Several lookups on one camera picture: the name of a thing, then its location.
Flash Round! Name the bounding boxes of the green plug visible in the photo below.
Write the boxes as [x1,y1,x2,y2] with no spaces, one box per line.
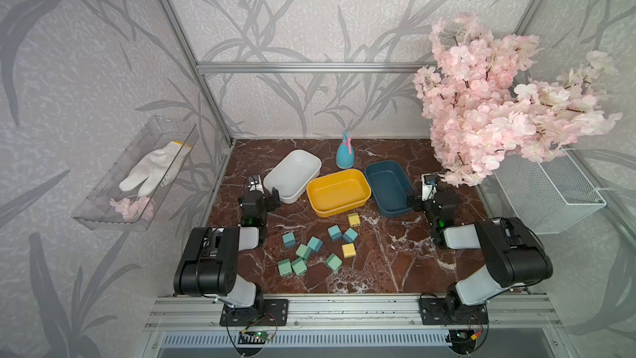
[325,254,343,273]
[278,259,293,277]
[296,244,313,261]
[291,258,307,276]

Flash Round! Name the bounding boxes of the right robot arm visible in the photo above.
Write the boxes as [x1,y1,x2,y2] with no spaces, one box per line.
[406,191,553,326]

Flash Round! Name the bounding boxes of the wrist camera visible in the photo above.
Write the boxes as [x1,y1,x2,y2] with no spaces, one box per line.
[422,173,439,201]
[246,175,263,193]

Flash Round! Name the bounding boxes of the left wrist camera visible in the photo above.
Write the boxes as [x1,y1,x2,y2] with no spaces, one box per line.
[246,175,263,193]

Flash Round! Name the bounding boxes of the white work glove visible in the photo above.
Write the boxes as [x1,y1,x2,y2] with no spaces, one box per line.
[119,141,192,197]

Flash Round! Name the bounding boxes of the dark teal storage box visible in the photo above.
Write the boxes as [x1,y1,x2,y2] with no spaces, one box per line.
[364,160,415,218]

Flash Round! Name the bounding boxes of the white wire mesh basket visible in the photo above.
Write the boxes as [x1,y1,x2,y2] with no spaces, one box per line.
[495,154,606,235]

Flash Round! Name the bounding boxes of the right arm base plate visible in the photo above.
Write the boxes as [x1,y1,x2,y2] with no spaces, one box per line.
[417,293,490,327]

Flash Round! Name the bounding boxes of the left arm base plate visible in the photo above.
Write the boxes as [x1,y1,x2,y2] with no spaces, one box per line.
[220,298,289,328]

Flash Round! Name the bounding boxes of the clear acrylic wall shelf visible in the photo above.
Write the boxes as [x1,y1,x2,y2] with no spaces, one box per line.
[71,116,200,231]

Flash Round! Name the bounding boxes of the pink flower on shelf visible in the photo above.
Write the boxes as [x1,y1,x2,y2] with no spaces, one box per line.
[109,196,155,222]

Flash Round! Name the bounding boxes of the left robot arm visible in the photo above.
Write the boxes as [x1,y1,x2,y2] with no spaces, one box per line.
[173,189,281,313]

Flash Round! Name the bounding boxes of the teal plug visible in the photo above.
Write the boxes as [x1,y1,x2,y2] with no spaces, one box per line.
[283,232,297,249]
[328,225,342,241]
[307,236,323,253]
[342,228,359,244]

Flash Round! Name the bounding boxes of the pink cherry blossom plant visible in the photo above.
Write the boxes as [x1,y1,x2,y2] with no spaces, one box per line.
[413,14,622,187]

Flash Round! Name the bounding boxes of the white storage box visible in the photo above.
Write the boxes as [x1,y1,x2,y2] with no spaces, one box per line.
[263,149,322,204]

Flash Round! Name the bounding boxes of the yellow storage box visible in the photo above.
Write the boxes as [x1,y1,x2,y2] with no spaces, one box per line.
[306,168,372,218]

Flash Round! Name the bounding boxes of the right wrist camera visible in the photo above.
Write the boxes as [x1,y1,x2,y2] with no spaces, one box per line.
[422,173,439,201]

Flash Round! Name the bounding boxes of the yellow plug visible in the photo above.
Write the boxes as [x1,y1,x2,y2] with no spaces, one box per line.
[347,213,361,228]
[342,243,356,259]

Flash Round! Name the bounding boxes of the aluminium front rail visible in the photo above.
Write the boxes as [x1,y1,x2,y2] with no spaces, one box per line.
[144,293,563,331]

